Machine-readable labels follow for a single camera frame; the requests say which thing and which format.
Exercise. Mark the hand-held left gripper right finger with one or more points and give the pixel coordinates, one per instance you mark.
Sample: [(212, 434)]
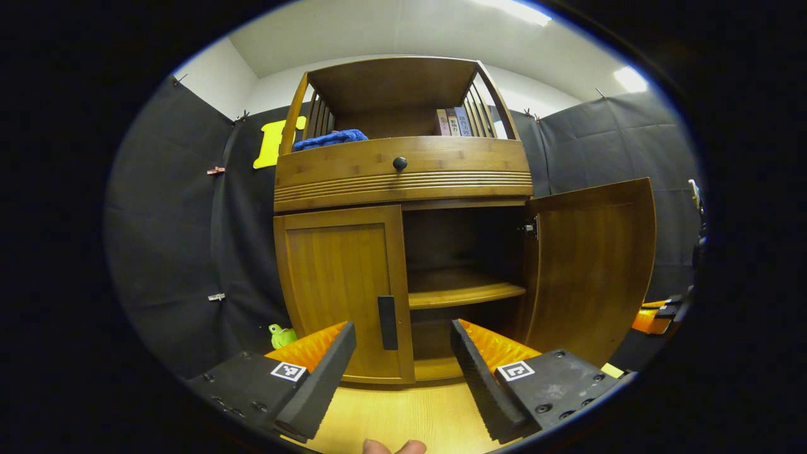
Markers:
[(485, 391)]

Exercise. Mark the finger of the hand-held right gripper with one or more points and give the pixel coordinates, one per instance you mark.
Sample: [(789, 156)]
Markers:
[(652, 321), (671, 304)]

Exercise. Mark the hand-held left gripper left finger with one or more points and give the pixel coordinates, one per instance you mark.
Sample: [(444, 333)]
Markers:
[(312, 391)]

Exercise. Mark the wooden shoe cabinet door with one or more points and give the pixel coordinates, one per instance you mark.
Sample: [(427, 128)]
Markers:
[(334, 284), (592, 271)]

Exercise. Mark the wooden double-door shoe cabinet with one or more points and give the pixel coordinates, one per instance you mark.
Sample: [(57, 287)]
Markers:
[(403, 183)]

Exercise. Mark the wooden cabinet inner shelf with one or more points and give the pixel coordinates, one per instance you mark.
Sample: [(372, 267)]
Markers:
[(460, 290)]

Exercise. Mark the metal door hinge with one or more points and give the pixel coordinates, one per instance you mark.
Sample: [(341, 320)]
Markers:
[(529, 228)]

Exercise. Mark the wooden cabinet drawer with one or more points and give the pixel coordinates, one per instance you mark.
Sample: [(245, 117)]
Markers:
[(454, 164)]

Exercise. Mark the green frog toy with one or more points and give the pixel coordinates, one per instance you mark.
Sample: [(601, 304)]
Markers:
[(282, 336)]

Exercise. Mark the ceiling light panel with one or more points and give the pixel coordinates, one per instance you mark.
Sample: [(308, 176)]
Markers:
[(630, 79), (517, 11)]

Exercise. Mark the black backdrop cloth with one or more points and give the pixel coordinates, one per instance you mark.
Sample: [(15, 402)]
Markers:
[(164, 252)]

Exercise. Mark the black round drawer knob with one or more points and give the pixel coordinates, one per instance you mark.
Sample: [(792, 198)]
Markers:
[(400, 163)]

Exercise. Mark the blue cloth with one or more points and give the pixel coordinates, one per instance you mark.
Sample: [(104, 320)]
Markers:
[(328, 139)]

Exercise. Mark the blue spine book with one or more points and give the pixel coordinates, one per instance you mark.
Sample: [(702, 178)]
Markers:
[(464, 121)]

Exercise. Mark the dark spine book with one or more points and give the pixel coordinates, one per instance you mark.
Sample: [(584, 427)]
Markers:
[(453, 123)]

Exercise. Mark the pink spine book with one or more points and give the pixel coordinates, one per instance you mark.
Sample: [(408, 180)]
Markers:
[(441, 123)]

